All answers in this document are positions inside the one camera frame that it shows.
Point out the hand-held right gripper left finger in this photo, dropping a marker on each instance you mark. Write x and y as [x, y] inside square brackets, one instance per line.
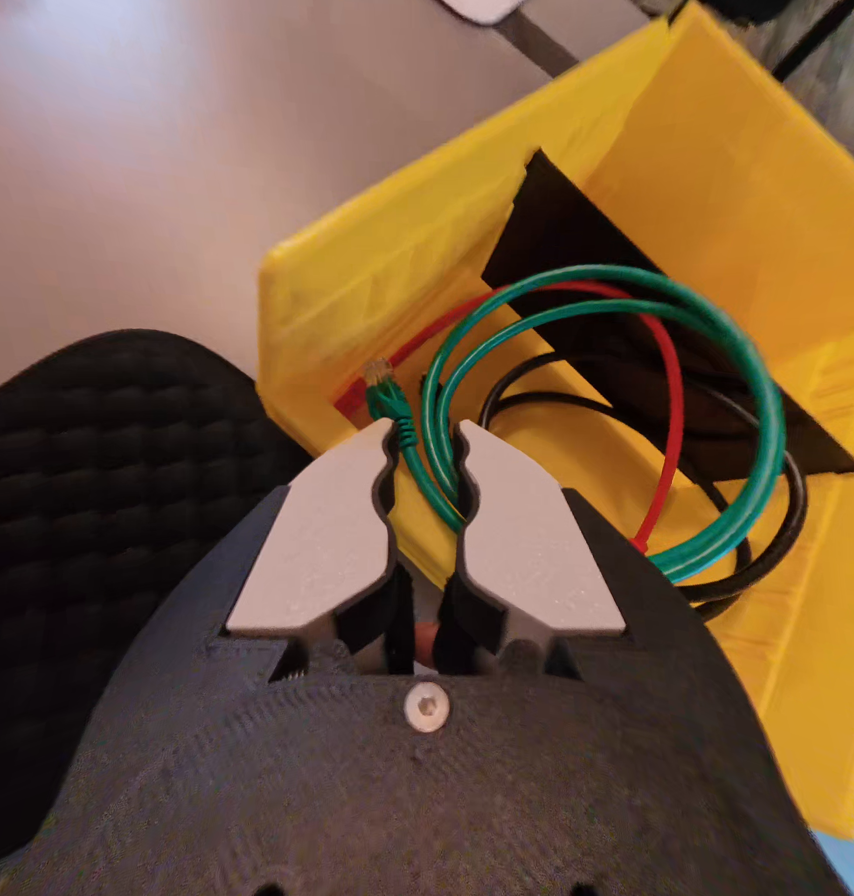
[315, 546]

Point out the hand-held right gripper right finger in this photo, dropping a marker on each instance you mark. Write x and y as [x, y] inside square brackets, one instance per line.
[532, 553]

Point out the yellow plastic bin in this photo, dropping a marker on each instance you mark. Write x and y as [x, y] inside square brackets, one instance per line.
[748, 210]

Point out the black foam mat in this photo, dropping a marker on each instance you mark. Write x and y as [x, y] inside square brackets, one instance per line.
[119, 490]

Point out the black bin divider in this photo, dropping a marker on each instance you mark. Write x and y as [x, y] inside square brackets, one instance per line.
[574, 231]

